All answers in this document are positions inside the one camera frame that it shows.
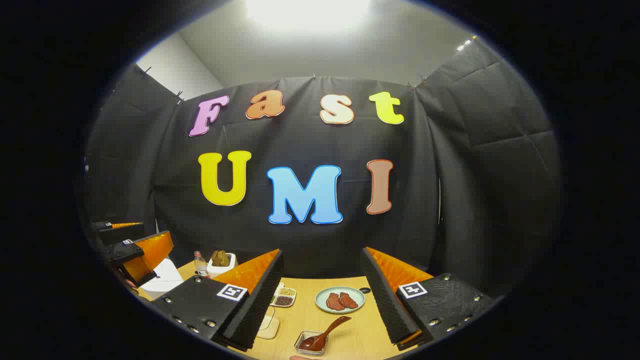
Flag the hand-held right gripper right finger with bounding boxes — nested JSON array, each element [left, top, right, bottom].
[[361, 246, 493, 351]]

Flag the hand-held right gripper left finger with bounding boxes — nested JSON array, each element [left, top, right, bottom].
[[150, 249, 284, 351]]

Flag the clear box of rice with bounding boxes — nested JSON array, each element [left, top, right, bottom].
[[257, 306, 281, 341]]

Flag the white rice cooker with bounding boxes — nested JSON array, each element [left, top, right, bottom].
[[141, 258, 184, 294]]

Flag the brown wooden spoon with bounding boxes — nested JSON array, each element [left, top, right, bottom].
[[299, 316, 352, 352]]

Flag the white divided bean dish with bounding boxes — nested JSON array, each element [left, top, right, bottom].
[[270, 286, 297, 308]]

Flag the white toaster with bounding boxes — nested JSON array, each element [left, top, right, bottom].
[[206, 252, 238, 279]]

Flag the pale green plate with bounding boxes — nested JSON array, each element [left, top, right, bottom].
[[315, 286, 366, 314]]

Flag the black backdrop cloth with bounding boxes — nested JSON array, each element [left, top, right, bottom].
[[82, 37, 563, 296]]

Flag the ceiling light panel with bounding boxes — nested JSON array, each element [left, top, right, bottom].
[[245, 0, 371, 32]]

